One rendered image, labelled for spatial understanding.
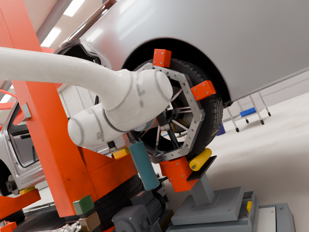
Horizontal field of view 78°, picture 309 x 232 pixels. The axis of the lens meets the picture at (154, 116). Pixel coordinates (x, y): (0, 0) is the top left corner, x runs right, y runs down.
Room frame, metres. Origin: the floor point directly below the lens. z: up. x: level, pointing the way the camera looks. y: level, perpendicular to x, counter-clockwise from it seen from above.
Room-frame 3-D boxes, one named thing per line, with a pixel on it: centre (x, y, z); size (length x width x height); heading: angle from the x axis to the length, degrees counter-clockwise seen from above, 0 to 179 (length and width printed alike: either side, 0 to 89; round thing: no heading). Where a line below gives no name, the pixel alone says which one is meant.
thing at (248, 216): (1.25, -0.09, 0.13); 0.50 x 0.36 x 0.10; 58
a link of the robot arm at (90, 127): (0.52, 0.15, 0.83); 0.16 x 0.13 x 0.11; 148
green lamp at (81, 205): (0.56, 0.29, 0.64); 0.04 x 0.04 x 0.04; 58
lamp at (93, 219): (0.56, 0.29, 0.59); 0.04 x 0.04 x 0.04; 58
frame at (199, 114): (1.10, 0.00, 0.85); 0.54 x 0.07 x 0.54; 58
